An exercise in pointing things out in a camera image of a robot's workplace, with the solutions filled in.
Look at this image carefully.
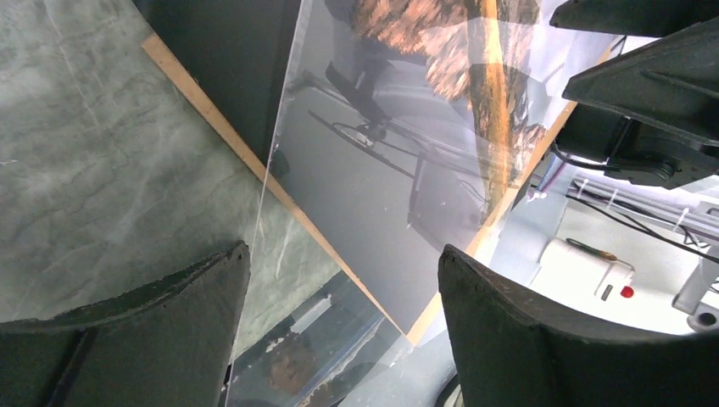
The brown backing board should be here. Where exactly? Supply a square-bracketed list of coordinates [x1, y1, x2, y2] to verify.
[142, 33, 577, 346]

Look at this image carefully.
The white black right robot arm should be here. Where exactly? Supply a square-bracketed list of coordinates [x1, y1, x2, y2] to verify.
[550, 1, 718, 190]

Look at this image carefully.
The glossy mountain landscape photo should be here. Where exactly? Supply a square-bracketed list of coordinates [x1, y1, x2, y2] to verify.
[267, 1, 613, 332]

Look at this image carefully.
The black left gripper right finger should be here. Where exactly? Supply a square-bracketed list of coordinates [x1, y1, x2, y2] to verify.
[438, 245, 718, 406]

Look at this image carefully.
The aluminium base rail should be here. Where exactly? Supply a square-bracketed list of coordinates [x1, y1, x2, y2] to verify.
[567, 170, 718, 316]

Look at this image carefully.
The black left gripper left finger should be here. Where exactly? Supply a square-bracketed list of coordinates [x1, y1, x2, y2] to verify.
[1, 241, 250, 406]

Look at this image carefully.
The clear acrylic sheet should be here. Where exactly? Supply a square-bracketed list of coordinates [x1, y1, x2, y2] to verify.
[228, 1, 611, 406]

